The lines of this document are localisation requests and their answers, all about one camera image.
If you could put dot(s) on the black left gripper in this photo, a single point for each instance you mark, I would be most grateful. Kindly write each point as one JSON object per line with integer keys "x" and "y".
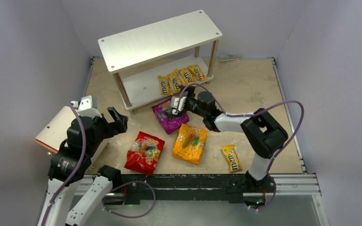
{"x": 108, "y": 125}

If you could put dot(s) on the yellow M&M candy bag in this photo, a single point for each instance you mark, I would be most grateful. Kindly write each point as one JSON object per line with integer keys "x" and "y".
{"x": 187, "y": 75}

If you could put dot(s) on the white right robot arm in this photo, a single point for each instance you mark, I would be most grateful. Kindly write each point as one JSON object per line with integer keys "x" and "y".
{"x": 265, "y": 135}

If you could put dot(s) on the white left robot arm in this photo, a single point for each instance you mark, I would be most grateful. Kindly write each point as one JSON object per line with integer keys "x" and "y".
{"x": 68, "y": 166}

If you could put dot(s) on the purple gummy candy bag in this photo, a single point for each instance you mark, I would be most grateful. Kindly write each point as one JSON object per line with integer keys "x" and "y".
{"x": 168, "y": 121}

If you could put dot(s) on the orange gummy candy bag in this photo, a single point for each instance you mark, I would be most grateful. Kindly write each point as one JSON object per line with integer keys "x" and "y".
{"x": 190, "y": 143}

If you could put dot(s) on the red gummy candy bag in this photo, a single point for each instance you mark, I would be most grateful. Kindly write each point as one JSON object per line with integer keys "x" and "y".
{"x": 144, "y": 154}

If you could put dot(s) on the white two-tier shelf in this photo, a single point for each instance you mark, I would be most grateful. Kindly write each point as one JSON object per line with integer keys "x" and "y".
{"x": 138, "y": 46}

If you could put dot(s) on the white cylindrical lamp shade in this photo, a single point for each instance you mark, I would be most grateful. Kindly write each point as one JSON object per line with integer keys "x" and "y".
{"x": 55, "y": 132}

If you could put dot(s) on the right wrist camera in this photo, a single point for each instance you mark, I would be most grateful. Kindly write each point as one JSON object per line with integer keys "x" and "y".
{"x": 177, "y": 105}

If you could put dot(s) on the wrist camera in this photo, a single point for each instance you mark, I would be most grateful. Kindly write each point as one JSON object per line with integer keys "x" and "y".
{"x": 177, "y": 105}
{"x": 86, "y": 107}

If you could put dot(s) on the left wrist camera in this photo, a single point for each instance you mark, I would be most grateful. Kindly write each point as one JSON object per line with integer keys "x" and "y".
{"x": 86, "y": 107}

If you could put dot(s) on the grey bracket at wall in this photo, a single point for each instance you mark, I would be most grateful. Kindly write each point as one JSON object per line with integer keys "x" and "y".
{"x": 230, "y": 58}

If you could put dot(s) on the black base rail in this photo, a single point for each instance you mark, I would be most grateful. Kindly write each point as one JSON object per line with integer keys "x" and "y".
{"x": 232, "y": 188}

